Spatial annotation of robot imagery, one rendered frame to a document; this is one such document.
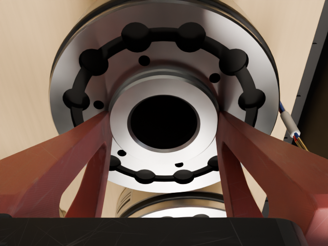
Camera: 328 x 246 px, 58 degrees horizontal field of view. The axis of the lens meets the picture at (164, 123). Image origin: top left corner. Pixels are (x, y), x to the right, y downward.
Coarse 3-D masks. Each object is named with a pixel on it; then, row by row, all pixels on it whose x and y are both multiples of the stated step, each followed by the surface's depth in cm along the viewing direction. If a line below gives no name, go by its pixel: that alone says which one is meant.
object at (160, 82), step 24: (144, 72) 12; (168, 72) 12; (120, 96) 12; (144, 96) 12; (192, 96) 12; (120, 120) 13; (216, 120) 13; (120, 144) 13; (144, 144) 14; (168, 144) 14; (192, 144) 13
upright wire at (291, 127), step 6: (282, 108) 14; (282, 114) 13; (288, 114) 13; (282, 120) 13; (288, 120) 13; (288, 126) 12; (294, 126) 12; (288, 132) 12; (294, 132) 12; (294, 138) 12; (300, 138) 12; (300, 144) 12
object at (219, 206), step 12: (156, 204) 17; (168, 204) 17; (180, 204) 17; (192, 204) 17; (204, 204) 17; (216, 204) 17; (132, 216) 18; (144, 216) 17; (156, 216) 17; (168, 216) 18; (180, 216) 17; (192, 216) 17; (204, 216) 18; (216, 216) 17
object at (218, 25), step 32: (160, 0) 10; (192, 0) 10; (96, 32) 11; (128, 32) 11; (160, 32) 11; (192, 32) 11; (224, 32) 11; (64, 64) 12; (96, 64) 12; (128, 64) 12; (160, 64) 12; (192, 64) 12; (224, 64) 12; (256, 64) 12; (64, 96) 13; (96, 96) 12; (224, 96) 12; (256, 96) 13; (64, 128) 14; (256, 128) 13; (128, 160) 15; (192, 160) 15; (160, 192) 16
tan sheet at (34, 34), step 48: (0, 0) 13; (48, 0) 13; (240, 0) 13; (288, 0) 13; (0, 48) 15; (48, 48) 15; (288, 48) 14; (0, 96) 16; (288, 96) 16; (0, 144) 18
